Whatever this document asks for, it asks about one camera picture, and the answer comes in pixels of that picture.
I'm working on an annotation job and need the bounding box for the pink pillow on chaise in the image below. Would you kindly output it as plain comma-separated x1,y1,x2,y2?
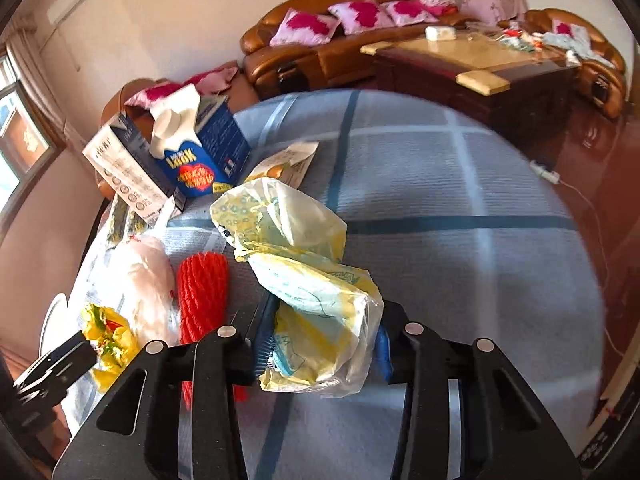
122,65,241,110

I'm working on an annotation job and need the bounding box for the orange leather chaise sofa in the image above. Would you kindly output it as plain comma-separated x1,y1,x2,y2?
96,58,262,201

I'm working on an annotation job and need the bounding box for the window with frame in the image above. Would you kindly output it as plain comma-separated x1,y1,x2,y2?
0,47,65,235

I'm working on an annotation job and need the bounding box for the pink pillow left on sofa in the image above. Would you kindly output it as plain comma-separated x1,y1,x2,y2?
269,8,340,47

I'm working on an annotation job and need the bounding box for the wooden coffee table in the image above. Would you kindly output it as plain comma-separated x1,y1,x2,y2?
360,32,577,144

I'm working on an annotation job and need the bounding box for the yellow green snack bag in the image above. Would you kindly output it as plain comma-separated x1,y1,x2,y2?
82,304,140,393

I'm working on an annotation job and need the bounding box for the brown leather long sofa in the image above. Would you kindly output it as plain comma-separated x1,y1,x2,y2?
238,0,471,101

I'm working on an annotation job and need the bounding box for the pink cloth covered object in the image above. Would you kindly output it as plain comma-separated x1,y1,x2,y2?
460,0,528,25

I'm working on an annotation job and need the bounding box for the flat gold black packet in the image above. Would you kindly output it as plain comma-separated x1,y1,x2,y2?
106,196,148,250

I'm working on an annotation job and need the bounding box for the brown leather armchair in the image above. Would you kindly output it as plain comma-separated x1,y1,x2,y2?
524,8,627,120

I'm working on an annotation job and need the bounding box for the pink pillow middle on sofa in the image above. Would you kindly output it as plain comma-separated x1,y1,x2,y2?
328,0,394,36

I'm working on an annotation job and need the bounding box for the blue plaid tablecloth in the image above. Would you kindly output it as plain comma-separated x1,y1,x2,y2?
62,88,606,480

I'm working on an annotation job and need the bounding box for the pink pillow on sofa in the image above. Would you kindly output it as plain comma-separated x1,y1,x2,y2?
269,8,340,47
381,0,458,27
328,0,394,36

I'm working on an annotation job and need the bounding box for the clear plastic bag red print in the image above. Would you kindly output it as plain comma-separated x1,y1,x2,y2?
82,232,180,347

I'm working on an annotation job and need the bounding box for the white box on coffee table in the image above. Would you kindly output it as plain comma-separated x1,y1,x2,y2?
425,25,457,42

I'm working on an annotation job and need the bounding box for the red foam mesh net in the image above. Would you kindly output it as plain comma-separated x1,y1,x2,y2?
176,251,250,411

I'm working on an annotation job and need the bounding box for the small white orange box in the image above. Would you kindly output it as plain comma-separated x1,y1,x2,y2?
245,142,319,188

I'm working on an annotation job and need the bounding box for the pink pillow right on sofa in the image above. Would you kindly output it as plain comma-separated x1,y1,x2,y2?
381,0,458,27

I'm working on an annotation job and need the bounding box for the pale yellow plastic bag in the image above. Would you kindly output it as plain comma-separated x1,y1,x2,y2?
210,178,384,398

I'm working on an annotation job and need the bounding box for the beige curtain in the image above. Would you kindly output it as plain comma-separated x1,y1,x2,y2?
4,22,87,162

